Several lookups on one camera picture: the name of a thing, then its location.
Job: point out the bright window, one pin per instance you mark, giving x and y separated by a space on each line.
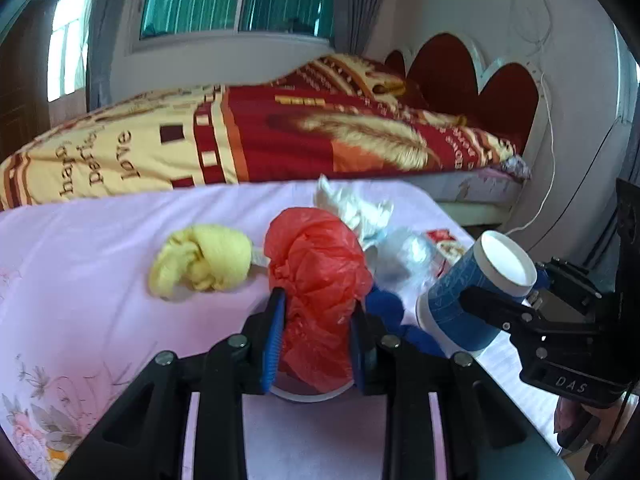
70 40

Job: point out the red yellow printed blanket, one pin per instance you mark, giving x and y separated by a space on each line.
250 135

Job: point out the clear plastic bag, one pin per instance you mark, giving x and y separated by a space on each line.
405 260

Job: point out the brown wooden door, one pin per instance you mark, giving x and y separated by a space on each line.
22 100

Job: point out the red plastic bag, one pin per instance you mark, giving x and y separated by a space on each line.
315 270

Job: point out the grey curtain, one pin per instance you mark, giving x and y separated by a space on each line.
97 35
360 0

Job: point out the blue paper cup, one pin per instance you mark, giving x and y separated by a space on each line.
460 285

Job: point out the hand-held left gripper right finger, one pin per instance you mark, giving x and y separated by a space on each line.
357 350

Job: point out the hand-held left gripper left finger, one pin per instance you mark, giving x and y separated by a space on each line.
274 340

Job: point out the red white printed packet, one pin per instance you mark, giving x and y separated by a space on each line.
447 247

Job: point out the red white scalloped headboard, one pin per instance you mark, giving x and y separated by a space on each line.
450 70

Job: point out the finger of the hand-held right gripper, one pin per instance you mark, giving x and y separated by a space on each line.
495 310
575 280

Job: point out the yellow crumpled cloth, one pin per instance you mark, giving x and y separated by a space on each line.
210 260

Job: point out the floral pillow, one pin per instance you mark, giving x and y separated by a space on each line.
517 167

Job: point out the white floral mattress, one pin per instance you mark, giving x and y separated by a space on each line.
475 190

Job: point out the white plastic bag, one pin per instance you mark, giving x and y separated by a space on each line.
345 205

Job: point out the green tinted window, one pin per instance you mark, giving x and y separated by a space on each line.
200 0

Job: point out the dark blue cloth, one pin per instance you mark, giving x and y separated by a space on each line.
387 310

